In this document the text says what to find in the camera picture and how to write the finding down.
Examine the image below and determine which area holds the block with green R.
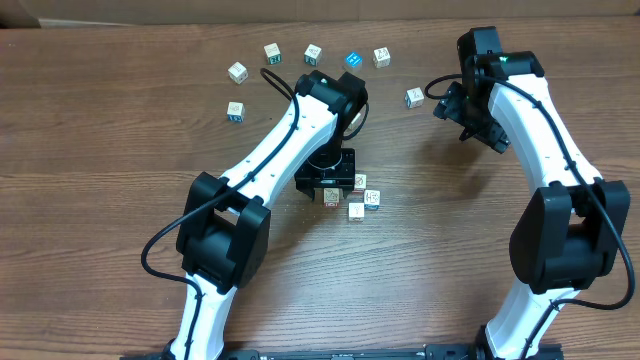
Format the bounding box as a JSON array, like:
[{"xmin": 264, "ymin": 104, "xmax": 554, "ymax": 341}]
[{"xmin": 264, "ymin": 43, "xmax": 282, "ymax": 65}]

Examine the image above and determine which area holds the small plain wooden block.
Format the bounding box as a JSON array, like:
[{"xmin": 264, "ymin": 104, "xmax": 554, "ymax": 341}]
[{"xmin": 228, "ymin": 62, "xmax": 248, "ymax": 84}]

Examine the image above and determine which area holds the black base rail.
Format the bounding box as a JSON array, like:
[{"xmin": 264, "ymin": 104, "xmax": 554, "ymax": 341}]
[{"xmin": 119, "ymin": 342, "xmax": 566, "ymax": 360}]

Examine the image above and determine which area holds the block with umbrella drawing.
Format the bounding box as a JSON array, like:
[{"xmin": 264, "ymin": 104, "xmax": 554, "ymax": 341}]
[{"xmin": 404, "ymin": 87, "xmax": 425, "ymax": 109}]

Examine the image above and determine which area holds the plain block hourglass drawing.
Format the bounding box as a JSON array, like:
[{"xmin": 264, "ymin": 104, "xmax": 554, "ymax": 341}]
[{"xmin": 373, "ymin": 47, "xmax": 391, "ymax": 68}]

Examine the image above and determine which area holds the block with red side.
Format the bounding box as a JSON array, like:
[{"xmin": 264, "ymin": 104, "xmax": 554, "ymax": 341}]
[{"xmin": 353, "ymin": 174, "xmax": 367, "ymax": 193}]

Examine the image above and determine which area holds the block with red G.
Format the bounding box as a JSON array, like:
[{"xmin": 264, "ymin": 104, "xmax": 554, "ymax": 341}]
[{"xmin": 323, "ymin": 188, "xmax": 341, "ymax": 208}]

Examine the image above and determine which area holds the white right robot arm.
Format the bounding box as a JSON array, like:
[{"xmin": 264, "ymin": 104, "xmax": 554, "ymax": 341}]
[{"xmin": 434, "ymin": 50, "xmax": 636, "ymax": 359}]

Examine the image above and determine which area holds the block with teal letter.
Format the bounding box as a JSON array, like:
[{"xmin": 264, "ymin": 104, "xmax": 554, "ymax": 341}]
[{"xmin": 304, "ymin": 44, "xmax": 322, "ymax": 66}]

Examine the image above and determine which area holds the block with yellow C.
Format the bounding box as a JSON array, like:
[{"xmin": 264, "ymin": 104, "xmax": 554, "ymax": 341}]
[{"xmin": 348, "ymin": 113, "xmax": 361, "ymax": 131}]

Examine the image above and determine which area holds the block with blue top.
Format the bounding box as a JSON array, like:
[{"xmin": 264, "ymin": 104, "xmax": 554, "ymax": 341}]
[{"xmin": 344, "ymin": 52, "xmax": 363, "ymax": 72}]

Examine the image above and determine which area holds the cardboard backdrop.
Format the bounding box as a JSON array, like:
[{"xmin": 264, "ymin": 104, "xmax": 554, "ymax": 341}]
[{"xmin": 1, "ymin": 0, "xmax": 639, "ymax": 28}]

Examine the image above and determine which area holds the block with blue D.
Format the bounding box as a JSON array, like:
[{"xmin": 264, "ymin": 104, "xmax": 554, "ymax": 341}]
[{"xmin": 227, "ymin": 102, "xmax": 246, "ymax": 123}]

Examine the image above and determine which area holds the block with blue H side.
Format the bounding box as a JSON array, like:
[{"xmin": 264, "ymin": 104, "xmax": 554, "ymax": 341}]
[{"xmin": 363, "ymin": 189, "xmax": 381, "ymax": 210}]

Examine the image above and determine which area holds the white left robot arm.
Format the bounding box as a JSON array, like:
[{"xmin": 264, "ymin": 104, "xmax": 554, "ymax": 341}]
[{"xmin": 160, "ymin": 70, "xmax": 368, "ymax": 359}]

